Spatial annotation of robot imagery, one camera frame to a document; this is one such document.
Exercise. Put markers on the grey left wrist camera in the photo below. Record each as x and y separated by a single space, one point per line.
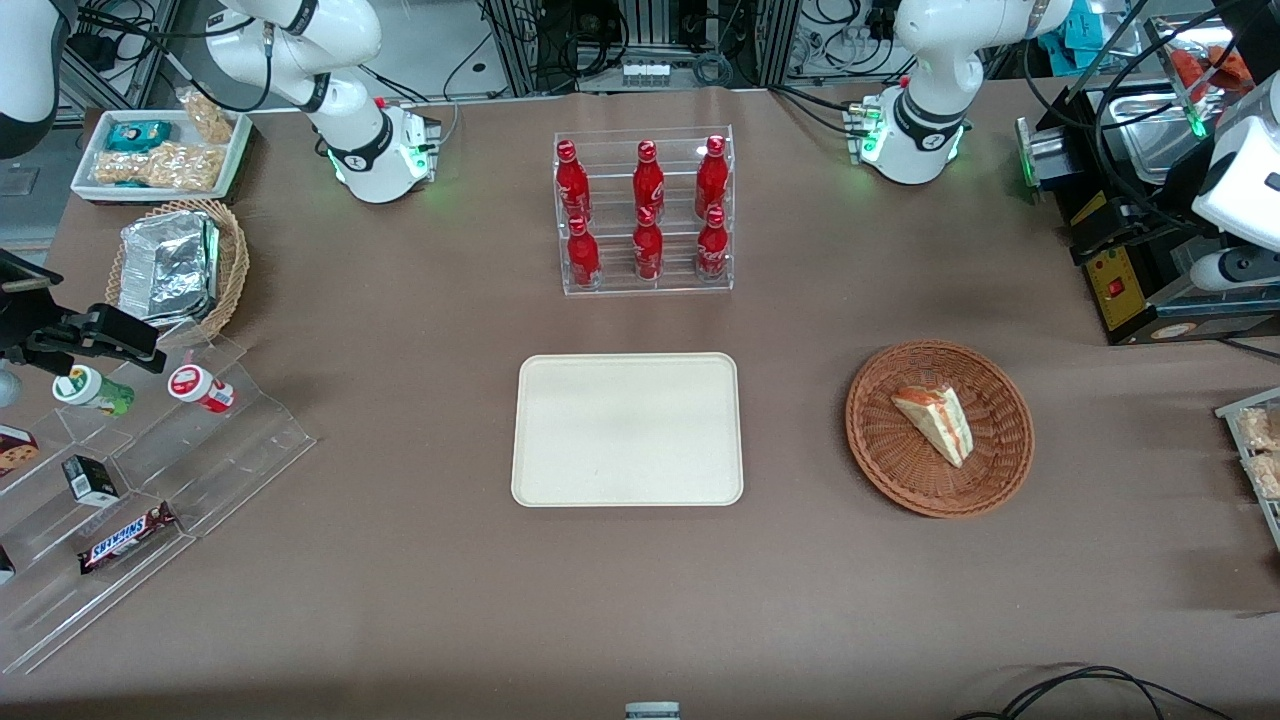
1232 270

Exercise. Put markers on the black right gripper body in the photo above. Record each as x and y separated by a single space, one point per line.
22 322

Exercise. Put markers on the green label drink bottle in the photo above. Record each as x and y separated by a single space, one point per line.
92 390

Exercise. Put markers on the teal cardboard box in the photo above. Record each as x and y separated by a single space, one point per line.
1070 35

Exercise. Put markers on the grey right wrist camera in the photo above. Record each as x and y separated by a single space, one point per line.
6 385

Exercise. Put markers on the silver foil wrapped package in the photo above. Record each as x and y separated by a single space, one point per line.
165 268

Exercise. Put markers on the aluminium frame rack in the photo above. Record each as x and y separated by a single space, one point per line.
520 40

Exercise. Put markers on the small black carton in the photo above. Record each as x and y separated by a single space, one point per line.
90 482

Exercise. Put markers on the cream plastic tray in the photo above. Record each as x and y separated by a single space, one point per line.
627 430

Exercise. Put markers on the Snickers chocolate bar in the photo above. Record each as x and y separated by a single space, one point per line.
125 540

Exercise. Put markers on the clear acrylic bottle rack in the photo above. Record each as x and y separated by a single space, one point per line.
612 275

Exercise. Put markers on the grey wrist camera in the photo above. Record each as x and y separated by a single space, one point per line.
6 385
1232 270

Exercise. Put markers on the large brown wicker basket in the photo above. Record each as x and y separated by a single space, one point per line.
900 470

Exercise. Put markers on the small clear peanut snack bag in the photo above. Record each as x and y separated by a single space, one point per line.
210 118

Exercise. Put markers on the red cola bottle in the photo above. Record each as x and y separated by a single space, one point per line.
583 255
648 185
648 250
572 185
711 180
712 250

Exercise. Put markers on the large clear peanut snack bag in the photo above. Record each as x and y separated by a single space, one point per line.
160 168

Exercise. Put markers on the white rectangular snack tray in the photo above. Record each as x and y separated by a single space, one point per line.
88 175

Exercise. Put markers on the clear bag of snacks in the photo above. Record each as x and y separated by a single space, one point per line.
1268 476
1262 428

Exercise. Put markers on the red label drink bottle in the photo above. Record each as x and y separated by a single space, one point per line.
200 388

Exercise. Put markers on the cookie box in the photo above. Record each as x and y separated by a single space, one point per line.
15 450

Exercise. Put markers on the stainless steel pan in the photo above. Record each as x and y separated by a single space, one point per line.
1150 130

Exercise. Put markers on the small tan wicker basket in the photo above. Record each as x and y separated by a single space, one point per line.
234 265

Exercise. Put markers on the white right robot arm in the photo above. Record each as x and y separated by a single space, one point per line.
350 110

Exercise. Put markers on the teal snack packet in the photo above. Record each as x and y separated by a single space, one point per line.
138 135

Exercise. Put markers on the clear acrylic step display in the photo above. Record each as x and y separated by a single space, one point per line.
240 450

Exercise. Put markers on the grey device with label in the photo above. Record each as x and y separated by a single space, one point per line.
652 711

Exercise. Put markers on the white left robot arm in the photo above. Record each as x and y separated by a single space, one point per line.
920 120

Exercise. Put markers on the white power strip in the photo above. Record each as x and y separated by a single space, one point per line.
646 73

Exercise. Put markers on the triangle sandwich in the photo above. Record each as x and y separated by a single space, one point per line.
940 425

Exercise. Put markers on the black food warmer appliance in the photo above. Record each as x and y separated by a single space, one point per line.
1110 250

